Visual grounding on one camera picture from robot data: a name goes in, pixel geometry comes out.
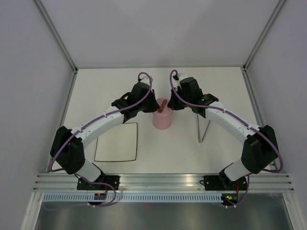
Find white slotted cable duct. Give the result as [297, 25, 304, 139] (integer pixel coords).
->
[43, 192, 223, 204]

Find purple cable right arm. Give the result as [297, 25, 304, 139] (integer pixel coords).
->
[169, 69, 284, 173]

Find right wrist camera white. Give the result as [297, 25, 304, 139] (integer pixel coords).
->
[173, 73, 188, 82]

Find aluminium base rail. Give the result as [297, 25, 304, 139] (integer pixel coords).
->
[33, 173, 294, 193]

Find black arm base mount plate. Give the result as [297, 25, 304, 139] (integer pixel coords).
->
[77, 175, 120, 191]

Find left aluminium frame post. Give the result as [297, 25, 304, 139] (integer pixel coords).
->
[32, 0, 78, 73]

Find white square plate black rim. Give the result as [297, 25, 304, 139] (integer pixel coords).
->
[94, 123, 138, 162]

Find pink lid with brown strap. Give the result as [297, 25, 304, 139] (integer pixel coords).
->
[153, 98, 173, 118]

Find aluminium frame post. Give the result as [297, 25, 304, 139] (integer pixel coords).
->
[241, 0, 287, 71]
[32, 0, 78, 73]

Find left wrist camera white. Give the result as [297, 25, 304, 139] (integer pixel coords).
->
[138, 77, 150, 85]

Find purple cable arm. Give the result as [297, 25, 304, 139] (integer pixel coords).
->
[47, 71, 154, 185]
[169, 69, 284, 173]

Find steel food tongs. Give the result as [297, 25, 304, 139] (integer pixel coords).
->
[197, 115, 211, 144]

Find pink cylindrical lunch box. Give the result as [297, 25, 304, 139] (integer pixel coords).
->
[153, 98, 173, 130]

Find right aluminium frame post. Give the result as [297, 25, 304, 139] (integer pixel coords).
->
[241, 0, 287, 71]

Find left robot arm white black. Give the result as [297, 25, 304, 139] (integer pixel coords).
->
[49, 80, 159, 190]

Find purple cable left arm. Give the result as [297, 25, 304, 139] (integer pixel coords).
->
[47, 71, 154, 185]

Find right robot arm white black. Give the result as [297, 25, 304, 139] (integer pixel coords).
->
[167, 74, 280, 189]

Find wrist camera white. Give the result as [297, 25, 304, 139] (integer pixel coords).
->
[138, 77, 150, 85]
[173, 73, 188, 82]

